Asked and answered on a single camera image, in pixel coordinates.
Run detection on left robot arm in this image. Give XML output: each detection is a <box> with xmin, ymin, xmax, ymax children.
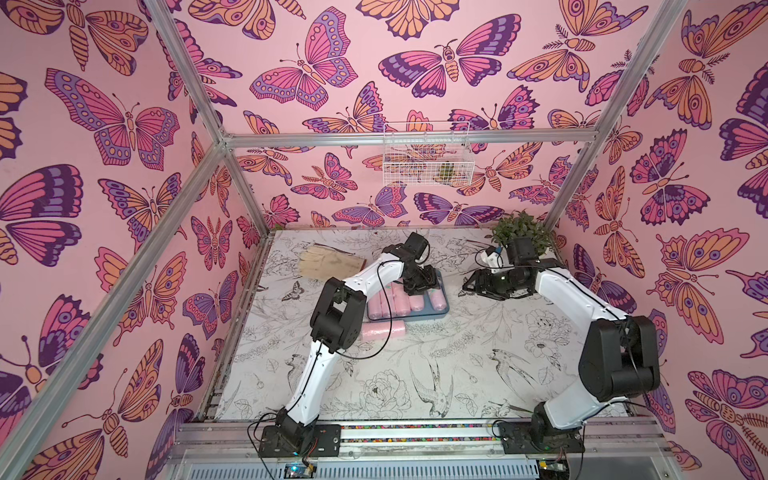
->
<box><xmin>274</xmin><ymin>233</ymin><xmax>438</xmax><ymax>453</ymax></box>

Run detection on aluminium frame struts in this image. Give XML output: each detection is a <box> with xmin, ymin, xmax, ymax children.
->
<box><xmin>1</xmin><ymin>1</ymin><xmax>686</xmax><ymax>479</ymax></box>

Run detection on white wire basket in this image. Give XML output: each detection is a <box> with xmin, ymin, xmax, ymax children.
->
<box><xmin>381</xmin><ymin>129</ymin><xmax>476</xmax><ymax>188</ymax></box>

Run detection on blue plastic storage box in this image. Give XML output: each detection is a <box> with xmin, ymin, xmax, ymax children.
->
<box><xmin>366</xmin><ymin>272</ymin><xmax>450</xmax><ymax>322</ymax></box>

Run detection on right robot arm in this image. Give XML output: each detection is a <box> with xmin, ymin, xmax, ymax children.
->
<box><xmin>462</xmin><ymin>237</ymin><xmax>661</xmax><ymax>435</ymax></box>

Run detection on pink trash bag roll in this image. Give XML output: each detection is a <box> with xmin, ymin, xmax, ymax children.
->
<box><xmin>361</xmin><ymin>320</ymin><xmax>406</xmax><ymax>341</ymax></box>
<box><xmin>428</xmin><ymin>288</ymin><xmax>448</xmax><ymax>312</ymax></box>
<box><xmin>408</xmin><ymin>294</ymin><xmax>425</xmax><ymax>312</ymax></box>
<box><xmin>381</xmin><ymin>286</ymin><xmax>395</xmax><ymax>319</ymax></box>
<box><xmin>391</xmin><ymin>283</ymin><xmax>411</xmax><ymax>317</ymax></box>
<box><xmin>367</xmin><ymin>291</ymin><xmax>387</xmax><ymax>321</ymax></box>

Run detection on potted green plant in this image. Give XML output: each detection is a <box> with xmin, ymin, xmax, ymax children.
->
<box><xmin>491</xmin><ymin>211</ymin><xmax>554</xmax><ymax>255</ymax></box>

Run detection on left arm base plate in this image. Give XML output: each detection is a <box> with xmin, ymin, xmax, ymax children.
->
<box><xmin>258</xmin><ymin>424</ymin><xmax>341</xmax><ymax>458</ymax></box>

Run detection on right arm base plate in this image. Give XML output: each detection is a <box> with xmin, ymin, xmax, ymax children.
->
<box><xmin>493</xmin><ymin>421</ymin><xmax>585</xmax><ymax>456</ymax></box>

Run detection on aluminium front rail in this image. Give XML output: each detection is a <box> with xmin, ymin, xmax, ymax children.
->
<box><xmin>160</xmin><ymin>417</ymin><xmax>684</xmax><ymax>479</ymax></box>

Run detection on beige cloth with red trim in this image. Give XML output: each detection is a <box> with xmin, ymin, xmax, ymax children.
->
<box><xmin>298</xmin><ymin>244</ymin><xmax>366</xmax><ymax>281</ymax></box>

